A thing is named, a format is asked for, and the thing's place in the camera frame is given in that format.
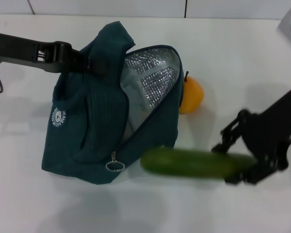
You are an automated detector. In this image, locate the dark teal insulated lunch bag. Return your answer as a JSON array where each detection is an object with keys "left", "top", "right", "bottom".
[{"left": 41, "top": 21, "right": 185, "bottom": 185}]

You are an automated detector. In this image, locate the yellow pear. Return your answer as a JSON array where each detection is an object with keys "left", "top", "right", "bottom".
[{"left": 178, "top": 71, "right": 205, "bottom": 115}]

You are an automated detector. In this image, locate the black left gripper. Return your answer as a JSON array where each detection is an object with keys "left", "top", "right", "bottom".
[{"left": 0, "top": 31, "right": 113, "bottom": 75}]

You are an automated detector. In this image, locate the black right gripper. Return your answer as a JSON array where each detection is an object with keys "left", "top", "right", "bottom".
[{"left": 211, "top": 82, "right": 291, "bottom": 185}]

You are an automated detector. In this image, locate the green cucumber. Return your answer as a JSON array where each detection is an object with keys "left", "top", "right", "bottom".
[{"left": 140, "top": 147, "right": 260, "bottom": 182}]

